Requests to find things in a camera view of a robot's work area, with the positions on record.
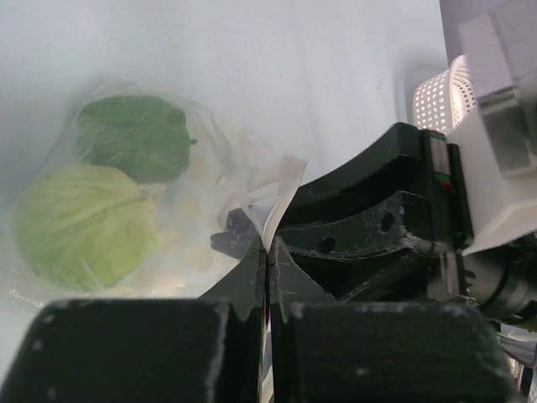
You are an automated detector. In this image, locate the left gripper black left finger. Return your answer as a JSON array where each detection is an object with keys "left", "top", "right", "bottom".
[{"left": 1, "top": 241, "right": 266, "bottom": 402}]

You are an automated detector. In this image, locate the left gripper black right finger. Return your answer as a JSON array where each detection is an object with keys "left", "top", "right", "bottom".
[{"left": 268, "top": 238, "right": 521, "bottom": 402}]

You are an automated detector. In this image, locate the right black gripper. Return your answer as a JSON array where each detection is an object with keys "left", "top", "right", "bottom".
[{"left": 209, "top": 121, "right": 475, "bottom": 301}]

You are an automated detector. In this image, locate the light green fake fruit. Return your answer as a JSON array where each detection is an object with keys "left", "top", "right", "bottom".
[{"left": 13, "top": 164, "right": 157, "bottom": 291}]

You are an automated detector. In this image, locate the clear polka dot zip bag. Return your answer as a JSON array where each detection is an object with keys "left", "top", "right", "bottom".
[{"left": 1, "top": 80, "right": 306, "bottom": 308}]

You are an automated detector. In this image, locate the dark green fake pepper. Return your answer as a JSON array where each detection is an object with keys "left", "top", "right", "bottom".
[{"left": 76, "top": 95, "right": 196, "bottom": 184}]

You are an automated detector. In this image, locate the white perforated plastic basket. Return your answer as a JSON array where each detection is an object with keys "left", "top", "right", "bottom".
[{"left": 412, "top": 55, "right": 477, "bottom": 135}]

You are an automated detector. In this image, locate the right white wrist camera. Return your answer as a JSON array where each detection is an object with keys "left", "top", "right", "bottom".
[{"left": 448, "top": 80, "right": 536, "bottom": 254}]

